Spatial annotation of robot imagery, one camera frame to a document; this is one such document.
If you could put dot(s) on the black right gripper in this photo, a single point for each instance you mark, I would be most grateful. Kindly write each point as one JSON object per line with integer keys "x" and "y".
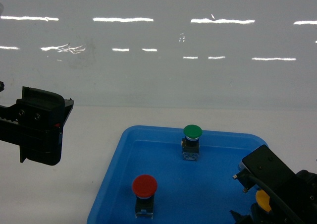
{"x": 297, "y": 206}

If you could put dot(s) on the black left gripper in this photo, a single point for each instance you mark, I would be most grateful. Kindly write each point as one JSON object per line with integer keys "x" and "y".
{"x": 35, "y": 123}

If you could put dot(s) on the yellow push button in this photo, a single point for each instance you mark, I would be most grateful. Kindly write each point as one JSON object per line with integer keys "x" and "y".
{"x": 262, "y": 200}

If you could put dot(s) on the red push button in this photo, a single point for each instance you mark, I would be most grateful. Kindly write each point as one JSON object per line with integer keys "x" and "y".
{"x": 144, "y": 188}

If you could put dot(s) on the blue plastic tray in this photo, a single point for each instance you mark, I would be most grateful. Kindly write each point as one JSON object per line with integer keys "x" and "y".
{"x": 189, "y": 192}

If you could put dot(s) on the green push button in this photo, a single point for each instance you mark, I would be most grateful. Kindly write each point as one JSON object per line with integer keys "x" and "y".
{"x": 191, "y": 142}

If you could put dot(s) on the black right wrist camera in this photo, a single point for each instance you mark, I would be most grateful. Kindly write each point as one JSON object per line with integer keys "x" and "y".
{"x": 262, "y": 167}

